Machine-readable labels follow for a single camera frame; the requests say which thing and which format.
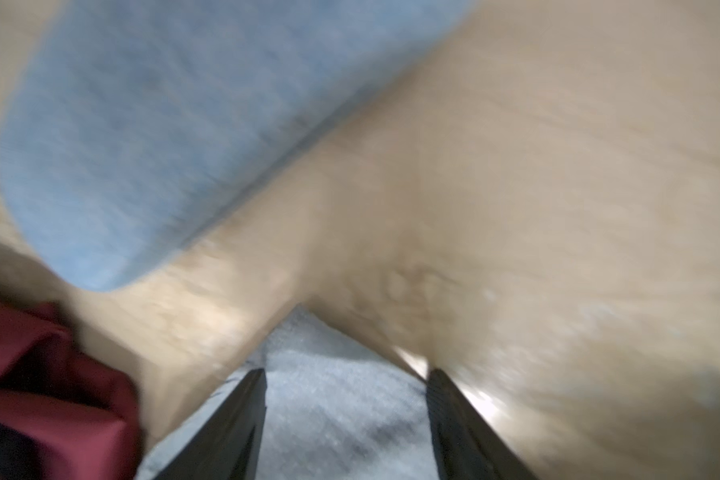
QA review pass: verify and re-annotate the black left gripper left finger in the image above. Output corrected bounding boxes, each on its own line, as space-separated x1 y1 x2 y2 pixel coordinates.
156 369 267 480

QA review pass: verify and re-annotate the maroon folded shirt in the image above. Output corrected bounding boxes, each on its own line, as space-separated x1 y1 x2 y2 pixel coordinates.
0 303 142 479

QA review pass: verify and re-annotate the grey long sleeve shirt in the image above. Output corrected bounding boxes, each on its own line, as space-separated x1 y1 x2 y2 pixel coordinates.
136 307 438 479

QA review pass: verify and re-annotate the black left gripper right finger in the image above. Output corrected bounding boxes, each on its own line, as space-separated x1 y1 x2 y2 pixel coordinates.
426 369 537 480

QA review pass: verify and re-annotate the blue fabric glasses case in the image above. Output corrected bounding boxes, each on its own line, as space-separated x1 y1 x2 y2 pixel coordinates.
0 1 471 291

